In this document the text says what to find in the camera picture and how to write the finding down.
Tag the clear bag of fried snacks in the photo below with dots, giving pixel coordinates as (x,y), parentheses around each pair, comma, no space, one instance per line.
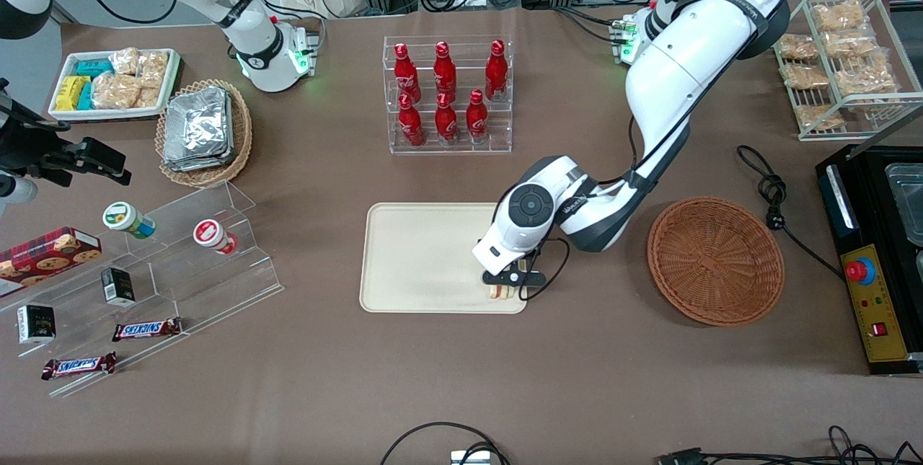
(852,44)
(818,117)
(838,16)
(865,78)
(805,76)
(797,47)

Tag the white rectangular snack tray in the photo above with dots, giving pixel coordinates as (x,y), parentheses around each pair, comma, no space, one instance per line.
(65,113)

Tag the red emergency stop button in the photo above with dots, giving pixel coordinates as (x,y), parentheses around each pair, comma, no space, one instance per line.
(859,271)

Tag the beige rectangular tray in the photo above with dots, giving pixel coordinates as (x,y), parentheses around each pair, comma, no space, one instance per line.
(425,257)

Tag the black control box yellow panel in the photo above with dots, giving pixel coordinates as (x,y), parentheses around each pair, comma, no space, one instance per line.
(883,313)

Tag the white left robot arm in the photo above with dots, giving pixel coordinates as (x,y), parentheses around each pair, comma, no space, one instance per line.
(685,61)

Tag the silver foil pack stack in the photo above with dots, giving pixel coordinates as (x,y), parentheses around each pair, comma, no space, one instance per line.
(196,126)

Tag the yellow snack packet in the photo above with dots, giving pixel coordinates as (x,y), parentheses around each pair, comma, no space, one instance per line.
(71,93)

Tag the small black carton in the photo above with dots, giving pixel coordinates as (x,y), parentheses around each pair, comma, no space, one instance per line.
(117,287)
(36,324)

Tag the red lid cup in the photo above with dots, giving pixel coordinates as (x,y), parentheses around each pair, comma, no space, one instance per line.
(211,234)

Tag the black wrist connector block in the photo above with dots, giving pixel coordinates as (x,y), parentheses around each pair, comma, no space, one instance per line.
(101,160)

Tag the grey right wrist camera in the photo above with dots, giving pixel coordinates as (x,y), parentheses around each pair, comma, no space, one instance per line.
(14,192)

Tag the red tartan cookie box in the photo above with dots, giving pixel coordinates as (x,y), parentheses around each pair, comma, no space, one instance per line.
(43,257)

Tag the clear bag of rice crackers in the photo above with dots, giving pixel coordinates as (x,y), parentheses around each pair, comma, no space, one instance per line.
(115,91)
(148,97)
(153,68)
(124,60)

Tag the teal snack packet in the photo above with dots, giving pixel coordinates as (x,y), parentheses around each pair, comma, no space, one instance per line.
(86,96)
(92,68)

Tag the clear acrylic bottle rack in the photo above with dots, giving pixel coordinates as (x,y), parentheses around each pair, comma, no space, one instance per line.
(461,144)

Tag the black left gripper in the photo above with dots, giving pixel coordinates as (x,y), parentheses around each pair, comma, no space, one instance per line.
(513,267)

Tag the small grey device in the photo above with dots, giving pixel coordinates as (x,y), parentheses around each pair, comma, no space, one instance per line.
(470,458)

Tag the light oval wicker basket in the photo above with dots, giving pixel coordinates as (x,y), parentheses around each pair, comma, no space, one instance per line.
(241,133)

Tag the clear acrylic stepped shelf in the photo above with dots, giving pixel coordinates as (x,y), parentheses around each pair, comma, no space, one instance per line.
(180,277)

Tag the brown round wicker basket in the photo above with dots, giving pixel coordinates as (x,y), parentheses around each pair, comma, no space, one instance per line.
(714,263)

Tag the green lid cup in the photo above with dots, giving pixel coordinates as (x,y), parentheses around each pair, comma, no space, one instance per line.
(126,218)

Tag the brown Snickers bar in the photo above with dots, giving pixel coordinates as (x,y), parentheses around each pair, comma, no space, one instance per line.
(146,329)
(78,365)

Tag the clear plastic container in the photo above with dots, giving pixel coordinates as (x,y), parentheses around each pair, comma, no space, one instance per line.
(908,202)

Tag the red cola bottle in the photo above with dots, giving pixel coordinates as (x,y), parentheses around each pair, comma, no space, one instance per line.
(411,126)
(446,122)
(495,74)
(477,120)
(445,74)
(405,76)

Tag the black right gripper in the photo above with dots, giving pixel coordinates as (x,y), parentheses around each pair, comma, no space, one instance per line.
(30,150)

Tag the triangular sandwich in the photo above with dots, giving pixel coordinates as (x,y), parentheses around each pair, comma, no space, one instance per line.
(505,293)

